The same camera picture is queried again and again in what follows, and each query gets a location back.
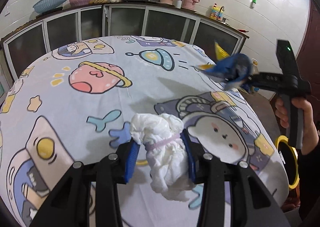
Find black sleeve right forearm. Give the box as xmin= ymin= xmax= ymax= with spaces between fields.
xmin=298 ymin=122 xmax=319 ymax=226

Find blue woven basket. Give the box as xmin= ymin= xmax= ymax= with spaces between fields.
xmin=33 ymin=0 xmax=67 ymax=14

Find cartoon print tablecloth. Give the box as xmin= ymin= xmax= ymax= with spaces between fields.
xmin=1 ymin=36 xmax=289 ymax=226

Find yellow rim black trash bin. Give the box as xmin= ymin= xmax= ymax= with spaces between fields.
xmin=274 ymin=135 xmax=299 ymax=190

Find person right hand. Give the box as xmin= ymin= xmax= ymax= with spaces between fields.
xmin=275 ymin=97 xmax=319 ymax=155

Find white tissue bundle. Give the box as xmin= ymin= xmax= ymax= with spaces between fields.
xmin=130 ymin=113 xmax=195 ymax=202

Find blue yellow snack bag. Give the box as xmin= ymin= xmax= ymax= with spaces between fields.
xmin=194 ymin=42 xmax=253 ymax=92

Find dark red wooden door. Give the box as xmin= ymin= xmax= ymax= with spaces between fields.
xmin=294 ymin=0 xmax=320 ymax=85

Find kitchen counter cabinet glass doors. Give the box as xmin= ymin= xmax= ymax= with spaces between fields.
xmin=1 ymin=2 xmax=249 ymax=85

